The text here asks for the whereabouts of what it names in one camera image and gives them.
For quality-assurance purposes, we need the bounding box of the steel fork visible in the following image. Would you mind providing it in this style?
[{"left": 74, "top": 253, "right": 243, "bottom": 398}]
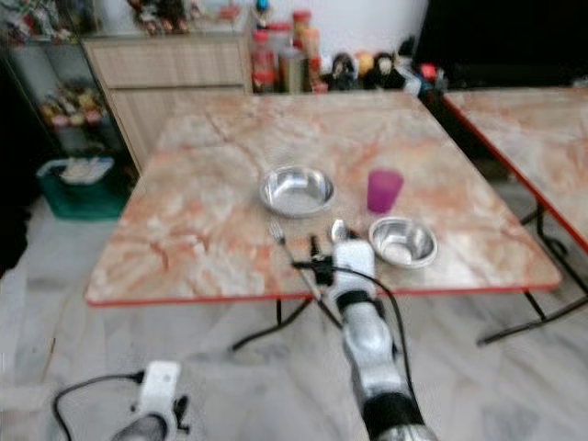
[{"left": 267, "top": 220, "right": 327, "bottom": 300}]

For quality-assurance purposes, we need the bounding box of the large steel bowl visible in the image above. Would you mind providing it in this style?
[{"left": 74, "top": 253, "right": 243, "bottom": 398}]
[{"left": 258, "top": 165, "right": 337, "bottom": 219}]

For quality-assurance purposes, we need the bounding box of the small steel bowl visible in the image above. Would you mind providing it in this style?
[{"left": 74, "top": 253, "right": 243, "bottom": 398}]
[{"left": 368, "top": 216, "right": 439, "bottom": 269}]

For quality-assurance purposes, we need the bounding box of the purple plastic cup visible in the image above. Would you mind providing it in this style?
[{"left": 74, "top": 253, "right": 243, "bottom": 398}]
[{"left": 366, "top": 169, "right": 405, "bottom": 214}]

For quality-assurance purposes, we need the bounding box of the marble folding table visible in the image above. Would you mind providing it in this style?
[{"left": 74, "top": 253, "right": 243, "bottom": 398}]
[
  {"left": 85, "top": 90, "right": 588, "bottom": 355},
  {"left": 441, "top": 87, "right": 588, "bottom": 258}
]

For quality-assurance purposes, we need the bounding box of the steel canister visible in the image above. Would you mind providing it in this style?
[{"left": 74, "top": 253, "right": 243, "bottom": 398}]
[{"left": 278, "top": 48, "right": 307, "bottom": 94}]

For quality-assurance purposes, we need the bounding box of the black monkey figurine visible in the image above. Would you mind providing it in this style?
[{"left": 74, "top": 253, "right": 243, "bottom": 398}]
[
  {"left": 329, "top": 53, "right": 358, "bottom": 92},
  {"left": 372, "top": 51, "right": 405, "bottom": 91}
]

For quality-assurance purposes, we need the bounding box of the yellow figurine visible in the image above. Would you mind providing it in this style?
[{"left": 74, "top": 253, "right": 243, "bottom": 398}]
[{"left": 356, "top": 51, "right": 377, "bottom": 78}]

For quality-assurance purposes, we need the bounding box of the tall orange-lidded jar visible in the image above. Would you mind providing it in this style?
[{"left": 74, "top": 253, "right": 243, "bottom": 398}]
[{"left": 291, "top": 9, "right": 313, "bottom": 51}]

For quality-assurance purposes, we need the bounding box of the light wooden cabinet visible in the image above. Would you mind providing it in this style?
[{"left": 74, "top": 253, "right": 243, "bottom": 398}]
[{"left": 83, "top": 35, "right": 254, "bottom": 175}]

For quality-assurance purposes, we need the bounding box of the green plastic basket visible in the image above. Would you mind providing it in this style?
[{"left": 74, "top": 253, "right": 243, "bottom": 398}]
[{"left": 37, "top": 158, "right": 135, "bottom": 221}]

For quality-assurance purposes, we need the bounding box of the blue round ornament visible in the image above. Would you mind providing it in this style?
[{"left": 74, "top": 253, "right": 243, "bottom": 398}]
[{"left": 254, "top": 0, "right": 273, "bottom": 28}]

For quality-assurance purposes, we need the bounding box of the black television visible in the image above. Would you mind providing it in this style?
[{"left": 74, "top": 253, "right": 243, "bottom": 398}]
[{"left": 413, "top": 0, "right": 588, "bottom": 90}]

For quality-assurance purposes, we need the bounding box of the glass display shelf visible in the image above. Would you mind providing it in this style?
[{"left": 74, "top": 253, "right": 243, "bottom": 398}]
[{"left": 0, "top": 0, "right": 139, "bottom": 185}]

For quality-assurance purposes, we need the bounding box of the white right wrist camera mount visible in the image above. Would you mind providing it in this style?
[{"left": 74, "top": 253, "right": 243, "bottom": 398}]
[{"left": 330, "top": 240, "right": 374, "bottom": 295}]

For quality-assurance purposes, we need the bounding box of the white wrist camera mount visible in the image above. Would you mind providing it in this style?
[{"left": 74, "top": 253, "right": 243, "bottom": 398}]
[
  {"left": 137, "top": 361, "right": 181, "bottom": 424},
  {"left": 330, "top": 240, "right": 374, "bottom": 295}
]

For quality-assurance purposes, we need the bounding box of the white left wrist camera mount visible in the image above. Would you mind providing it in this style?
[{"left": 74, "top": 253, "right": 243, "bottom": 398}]
[{"left": 137, "top": 361, "right": 181, "bottom": 424}]

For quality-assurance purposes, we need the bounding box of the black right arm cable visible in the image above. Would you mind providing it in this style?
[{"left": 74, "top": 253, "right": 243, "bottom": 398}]
[{"left": 292, "top": 261, "right": 411, "bottom": 396}]

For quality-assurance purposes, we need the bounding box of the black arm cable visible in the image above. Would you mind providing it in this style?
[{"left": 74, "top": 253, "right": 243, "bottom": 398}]
[
  {"left": 292, "top": 261, "right": 411, "bottom": 396},
  {"left": 52, "top": 370, "right": 145, "bottom": 441}
]

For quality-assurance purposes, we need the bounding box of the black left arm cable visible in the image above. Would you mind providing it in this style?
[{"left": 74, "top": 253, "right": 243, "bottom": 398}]
[{"left": 52, "top": 370, "right": 145, "bottom": 441}]

